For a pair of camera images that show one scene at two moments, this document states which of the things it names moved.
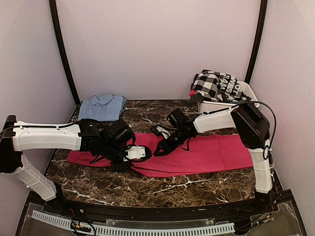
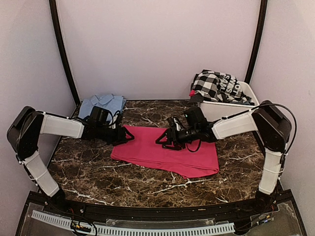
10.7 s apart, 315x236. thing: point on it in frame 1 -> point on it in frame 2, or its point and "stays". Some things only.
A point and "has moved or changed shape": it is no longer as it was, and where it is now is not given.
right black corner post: [257, 40] stays
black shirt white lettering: [230, 90] stays
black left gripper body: [110, 153] -> [111, 137]
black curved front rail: [248, 208] stays
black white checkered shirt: [206, 83] stays
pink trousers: [205, 151] has moved or changed shape
